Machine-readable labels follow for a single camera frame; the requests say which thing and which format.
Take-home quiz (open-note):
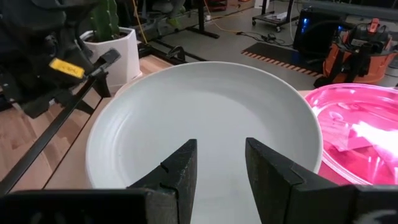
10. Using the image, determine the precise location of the black aluminium table frame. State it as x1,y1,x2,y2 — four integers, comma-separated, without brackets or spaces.
136,39,208,65

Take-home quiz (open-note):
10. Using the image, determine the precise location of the yellow cable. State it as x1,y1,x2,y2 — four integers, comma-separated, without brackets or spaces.
131,0,149,45

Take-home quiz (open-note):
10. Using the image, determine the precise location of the white angular plant pot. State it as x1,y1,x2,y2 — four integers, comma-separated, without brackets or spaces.
80,27,142,94

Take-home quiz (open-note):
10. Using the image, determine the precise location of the wooden shelf with black frame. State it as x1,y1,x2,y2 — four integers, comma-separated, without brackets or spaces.
0,71,327,195

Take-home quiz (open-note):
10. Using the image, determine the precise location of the black and orange striped mat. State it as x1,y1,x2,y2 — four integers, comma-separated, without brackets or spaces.
241,41,325,78

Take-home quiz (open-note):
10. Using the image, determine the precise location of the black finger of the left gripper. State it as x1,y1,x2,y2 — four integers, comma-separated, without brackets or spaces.
90,48,122,98

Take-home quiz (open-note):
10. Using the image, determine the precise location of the green cactus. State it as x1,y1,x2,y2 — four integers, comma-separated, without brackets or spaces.
90,0,121,43

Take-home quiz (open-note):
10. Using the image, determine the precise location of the pale green round plate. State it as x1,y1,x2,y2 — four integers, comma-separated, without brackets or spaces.
85,61,324,224

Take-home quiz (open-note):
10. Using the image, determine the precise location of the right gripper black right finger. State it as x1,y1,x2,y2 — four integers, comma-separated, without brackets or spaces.
245,137,356,224

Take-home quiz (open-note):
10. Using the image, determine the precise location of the rolling cart with papers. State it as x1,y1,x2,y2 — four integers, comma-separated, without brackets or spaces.
251,0,300,33

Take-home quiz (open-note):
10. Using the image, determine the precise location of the white bowl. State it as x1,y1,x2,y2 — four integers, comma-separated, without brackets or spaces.
113,72,144,95

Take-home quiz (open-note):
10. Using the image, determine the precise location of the orange and black shop vacuum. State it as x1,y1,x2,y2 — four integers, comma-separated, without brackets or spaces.
313,17,398,88

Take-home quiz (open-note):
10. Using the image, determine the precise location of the orange floor cable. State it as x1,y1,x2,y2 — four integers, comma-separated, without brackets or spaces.
203,0,247,35

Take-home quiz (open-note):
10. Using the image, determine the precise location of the black computer tower blue light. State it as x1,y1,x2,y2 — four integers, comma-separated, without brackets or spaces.
292,6,346,60

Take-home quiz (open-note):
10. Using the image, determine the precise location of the pink transparent divided plate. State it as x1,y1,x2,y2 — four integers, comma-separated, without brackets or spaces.
318,157,366,187
303,83,398,184

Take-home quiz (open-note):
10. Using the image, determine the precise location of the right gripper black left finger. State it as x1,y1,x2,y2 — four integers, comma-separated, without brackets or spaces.
127,139,198,224

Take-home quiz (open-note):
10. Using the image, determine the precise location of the black desk leg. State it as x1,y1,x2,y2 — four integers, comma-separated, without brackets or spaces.
185,0,220,40

